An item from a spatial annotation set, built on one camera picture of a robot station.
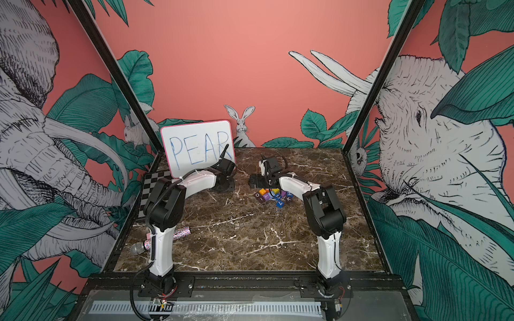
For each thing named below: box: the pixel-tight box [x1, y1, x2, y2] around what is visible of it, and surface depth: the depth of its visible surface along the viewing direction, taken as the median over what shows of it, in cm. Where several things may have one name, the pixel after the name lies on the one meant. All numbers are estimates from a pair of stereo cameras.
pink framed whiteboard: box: [160, 119, 237, 179], surface depth 103 cm
